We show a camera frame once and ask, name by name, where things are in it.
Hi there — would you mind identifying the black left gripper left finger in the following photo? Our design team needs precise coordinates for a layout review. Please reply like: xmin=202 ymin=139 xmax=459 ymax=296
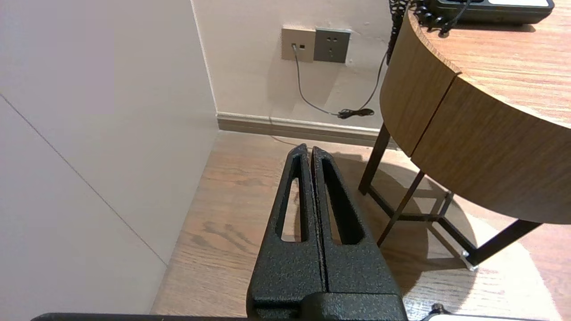
xmin=247 ymin=144 xmax=327 ymax=321

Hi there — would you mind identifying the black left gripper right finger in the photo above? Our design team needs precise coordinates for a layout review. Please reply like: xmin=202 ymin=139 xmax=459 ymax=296
xmin=311 ymin=146 xmax=407 ymax=321

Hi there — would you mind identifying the brown skirting board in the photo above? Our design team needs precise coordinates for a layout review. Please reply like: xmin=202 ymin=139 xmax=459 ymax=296
xmin=216 ymin=111 xmax=397 ymax=148

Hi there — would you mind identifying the thin grey telephone line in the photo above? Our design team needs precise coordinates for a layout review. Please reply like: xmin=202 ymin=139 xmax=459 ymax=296
xmin=291 ymin=43 xmax=389 ymax=119

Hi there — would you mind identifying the dark grey power outlet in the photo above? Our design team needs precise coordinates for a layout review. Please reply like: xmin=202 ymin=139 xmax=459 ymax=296
xmin=314 ymin=28 xmax=351 ymax=63

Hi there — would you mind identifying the round wooden side table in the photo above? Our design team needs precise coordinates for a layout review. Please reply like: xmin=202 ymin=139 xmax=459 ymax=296
xmin=358 ymin=0 xmax=571 ymax=272

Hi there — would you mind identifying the black and white desk telephone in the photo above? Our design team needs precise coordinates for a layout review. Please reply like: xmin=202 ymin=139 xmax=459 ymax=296
xmin=428 ymin=0 xmax=555 ymax=24

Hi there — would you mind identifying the grey wall socket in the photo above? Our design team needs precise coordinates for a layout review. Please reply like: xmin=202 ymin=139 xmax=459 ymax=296
xmin=281 ymin=27 xmax=316 ymax=62

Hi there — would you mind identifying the black coiled telephone cord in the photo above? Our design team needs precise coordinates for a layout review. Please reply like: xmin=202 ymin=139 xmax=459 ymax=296
xmin=387 ymin=0 xmax=473 ymax=63

